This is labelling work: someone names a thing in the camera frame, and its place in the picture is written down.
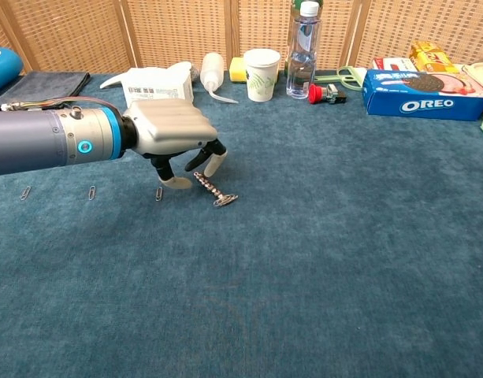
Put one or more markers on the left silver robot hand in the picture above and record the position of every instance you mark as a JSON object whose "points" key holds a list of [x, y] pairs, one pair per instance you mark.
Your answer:
{"points": [[170, 120]]}

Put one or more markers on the magnetic bead rod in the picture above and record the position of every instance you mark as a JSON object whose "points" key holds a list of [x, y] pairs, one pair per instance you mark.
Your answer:
{"points": [[207, 184]]}

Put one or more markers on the white barcode carton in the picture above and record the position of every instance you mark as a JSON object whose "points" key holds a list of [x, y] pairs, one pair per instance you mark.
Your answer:
{"points": [[158, 88]]}

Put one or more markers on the white squeeze wash bottle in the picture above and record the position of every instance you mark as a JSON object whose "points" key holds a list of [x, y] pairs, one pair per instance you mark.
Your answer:
{"points": [[211, 71]]}

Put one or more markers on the yellow sponge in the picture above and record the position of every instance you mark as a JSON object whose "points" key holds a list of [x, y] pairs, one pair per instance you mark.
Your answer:
{"points": [[237, 71]]}

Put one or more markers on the wicker folding screen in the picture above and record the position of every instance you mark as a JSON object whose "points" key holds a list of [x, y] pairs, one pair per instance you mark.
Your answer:
{"points": [[178, 31]]}

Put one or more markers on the white leaf-print paper cup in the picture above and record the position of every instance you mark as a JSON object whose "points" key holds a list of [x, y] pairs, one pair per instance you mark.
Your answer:
{"points": [[261, 78]]}

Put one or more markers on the grey zip pouch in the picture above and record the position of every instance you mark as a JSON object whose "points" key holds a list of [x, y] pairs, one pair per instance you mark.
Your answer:
{"points": [[56, 82]]}

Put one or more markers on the clear water bottle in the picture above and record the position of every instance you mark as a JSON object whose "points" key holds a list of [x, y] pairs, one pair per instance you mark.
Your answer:
{"points": [[302, 59]]}

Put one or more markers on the red emergency stop button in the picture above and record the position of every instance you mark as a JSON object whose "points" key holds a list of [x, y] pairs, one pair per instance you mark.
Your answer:
{"points": [[316, 93]]}

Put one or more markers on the light green plastic brush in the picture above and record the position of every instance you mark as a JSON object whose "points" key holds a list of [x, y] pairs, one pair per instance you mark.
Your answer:
{"points": [[324, 78]]}

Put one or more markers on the teal table cloth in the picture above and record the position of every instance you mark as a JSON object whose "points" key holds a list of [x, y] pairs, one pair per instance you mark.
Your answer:
{"points": [[241, 275]]}

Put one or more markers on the blue detergent bottle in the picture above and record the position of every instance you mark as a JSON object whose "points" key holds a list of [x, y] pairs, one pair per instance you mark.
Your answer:
{"points": [[1, 69]]}

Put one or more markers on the red and white box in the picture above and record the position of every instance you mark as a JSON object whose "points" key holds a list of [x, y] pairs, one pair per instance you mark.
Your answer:
{"points": [[394, 64]]}

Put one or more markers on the blue Oreo box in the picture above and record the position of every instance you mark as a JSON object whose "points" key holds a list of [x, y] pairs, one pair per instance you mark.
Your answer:
{"points": [[422, 104]]}

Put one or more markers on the yellow snack box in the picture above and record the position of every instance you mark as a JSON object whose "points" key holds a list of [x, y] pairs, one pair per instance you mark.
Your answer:
{"points": [[432, 57]]}

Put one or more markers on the beige lidded lunch container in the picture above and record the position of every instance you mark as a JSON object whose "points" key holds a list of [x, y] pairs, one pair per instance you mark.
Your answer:
{"points": [[481, 73]]}

